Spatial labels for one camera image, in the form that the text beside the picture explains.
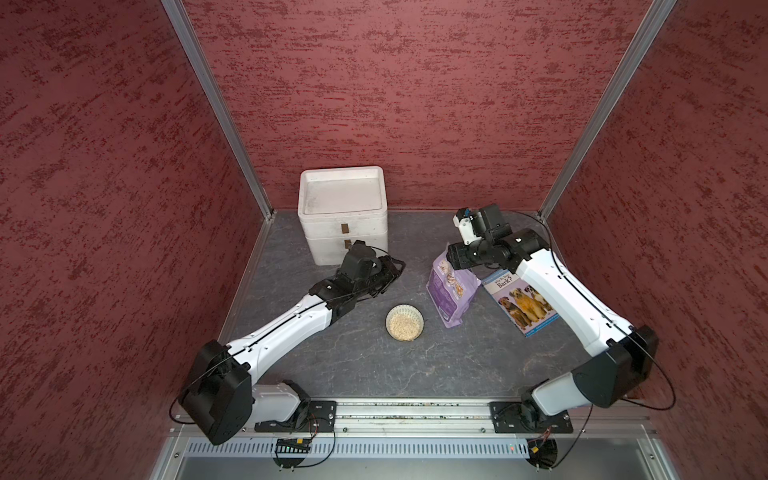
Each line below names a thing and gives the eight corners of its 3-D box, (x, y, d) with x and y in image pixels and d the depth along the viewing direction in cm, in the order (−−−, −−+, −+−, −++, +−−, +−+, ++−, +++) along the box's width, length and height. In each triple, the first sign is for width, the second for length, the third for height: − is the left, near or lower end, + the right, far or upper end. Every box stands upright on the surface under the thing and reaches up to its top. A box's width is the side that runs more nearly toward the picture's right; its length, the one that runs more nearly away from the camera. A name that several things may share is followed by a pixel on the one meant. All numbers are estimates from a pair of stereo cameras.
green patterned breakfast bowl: (379, 328, 91) (378, 321, 87) (400, 304, 96) (400, 297, 92) (407, 351, 86) (407, 345, 82) (427, 325, 91) (429, 318, 87)
